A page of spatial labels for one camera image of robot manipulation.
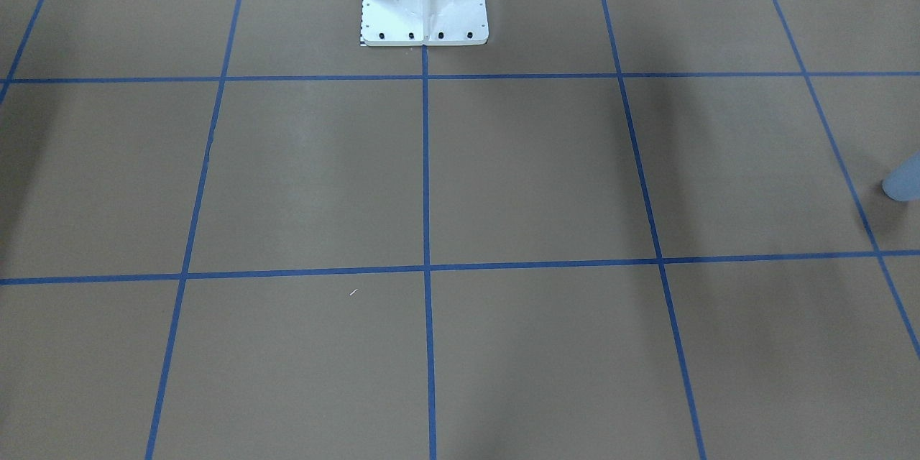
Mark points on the light blue plastic cup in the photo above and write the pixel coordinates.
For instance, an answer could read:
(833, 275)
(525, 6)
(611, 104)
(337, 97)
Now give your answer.
(902, 184)

